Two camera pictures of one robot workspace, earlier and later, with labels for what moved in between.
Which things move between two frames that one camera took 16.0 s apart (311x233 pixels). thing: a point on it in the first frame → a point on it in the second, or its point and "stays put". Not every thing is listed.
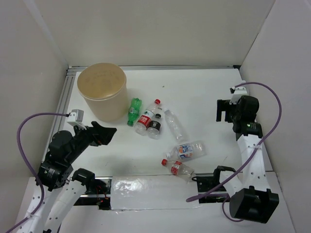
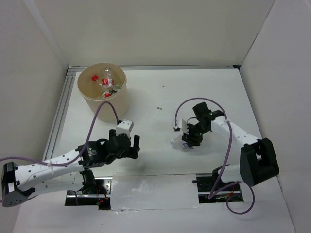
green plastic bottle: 133,110 → 117,87
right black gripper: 221,104 → 190,139
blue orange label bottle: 187,151 → 177,142
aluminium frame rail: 67,87 stays put
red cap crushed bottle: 178,169 → 107,82
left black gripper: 104,134 → 132,151
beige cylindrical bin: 104,86 stays put
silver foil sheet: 163,191 stays put
